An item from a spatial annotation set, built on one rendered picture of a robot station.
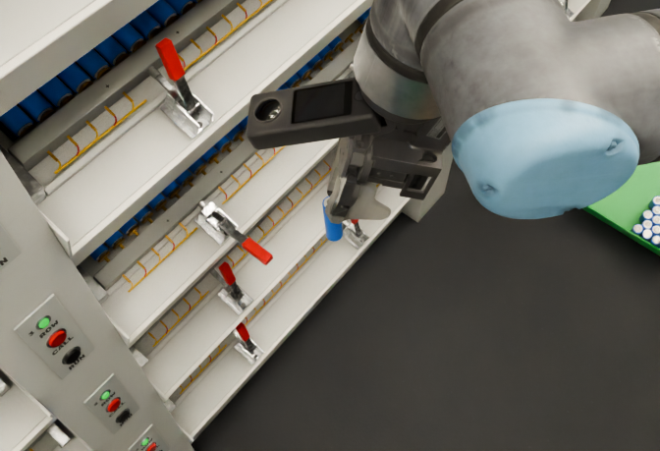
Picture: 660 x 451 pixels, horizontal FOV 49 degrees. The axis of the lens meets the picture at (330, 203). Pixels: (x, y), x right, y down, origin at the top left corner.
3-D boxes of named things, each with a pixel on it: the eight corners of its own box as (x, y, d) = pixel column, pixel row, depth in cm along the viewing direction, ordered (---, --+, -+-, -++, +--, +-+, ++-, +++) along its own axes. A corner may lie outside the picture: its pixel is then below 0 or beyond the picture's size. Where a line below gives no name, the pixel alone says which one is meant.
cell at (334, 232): (342, 242, 79) (339, 209, 73) (325, 241, 79) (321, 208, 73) (343, 227, 79) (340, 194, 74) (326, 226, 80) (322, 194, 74)
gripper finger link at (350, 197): (345, 230, 68) (368, 173, 61) (329, 227, 68) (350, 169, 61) (347, 190, 71) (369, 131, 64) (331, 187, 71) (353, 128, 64)
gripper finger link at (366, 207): (377, 252, 73) (403, 198, 66) (319, 242, 73) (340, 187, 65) (377, 226, 75) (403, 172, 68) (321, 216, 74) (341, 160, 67)
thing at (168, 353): (428, 124, 121) (466, 87, 108) (161, 404, 96) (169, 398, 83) (340, 39, 121) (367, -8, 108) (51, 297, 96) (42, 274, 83)
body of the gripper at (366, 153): (420, 207, 66) (468, 128, 56) (328, 191, 65) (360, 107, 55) (421, 140, 70) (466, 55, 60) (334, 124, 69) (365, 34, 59)
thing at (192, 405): (416, 189, 137) (447, 163, 125) (186, 441, 112) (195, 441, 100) (339, 114, 137) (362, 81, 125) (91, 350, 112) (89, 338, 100)
